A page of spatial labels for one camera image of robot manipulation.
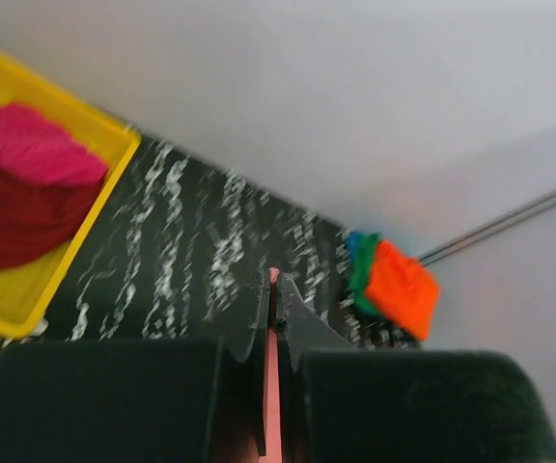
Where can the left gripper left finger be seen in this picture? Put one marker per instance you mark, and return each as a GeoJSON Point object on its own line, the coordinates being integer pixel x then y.
{"type": "Point", "coordinates": [194, 399]}

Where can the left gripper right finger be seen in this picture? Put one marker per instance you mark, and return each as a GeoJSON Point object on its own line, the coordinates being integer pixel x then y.
{"type": "Point", "coordinates": [343, 404]}

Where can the yellow plastic bin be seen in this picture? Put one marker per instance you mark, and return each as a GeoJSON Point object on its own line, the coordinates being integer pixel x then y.
{"type": "Point", "coordinates": [26, 290]}

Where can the orange folded t shirt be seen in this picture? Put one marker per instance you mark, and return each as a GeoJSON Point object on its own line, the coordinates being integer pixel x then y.
{"type": "Point", "coordinates": [403, 290]}

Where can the green folded t shirt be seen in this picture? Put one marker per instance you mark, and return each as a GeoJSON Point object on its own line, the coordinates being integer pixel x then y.
{"type": "Point", "coordinates": [360, 275]}

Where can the blue folded t shirt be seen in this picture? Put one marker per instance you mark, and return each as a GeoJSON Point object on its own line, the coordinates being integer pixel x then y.
{"type": "Point", "coordinates": [352, 243]}

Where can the dark red t shirt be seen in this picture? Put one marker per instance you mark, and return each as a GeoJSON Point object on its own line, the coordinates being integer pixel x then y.
{"type": "Point", "coordinates": [36, 218]}

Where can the magenta t shirt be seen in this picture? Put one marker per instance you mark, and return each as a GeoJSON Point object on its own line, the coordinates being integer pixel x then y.
{"type": "Point", "coordinates": [41, 152]}

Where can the right aluminium corner post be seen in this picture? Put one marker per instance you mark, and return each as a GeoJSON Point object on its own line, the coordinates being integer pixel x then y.
{"type": "Point", "coordinates": [489, 229]}

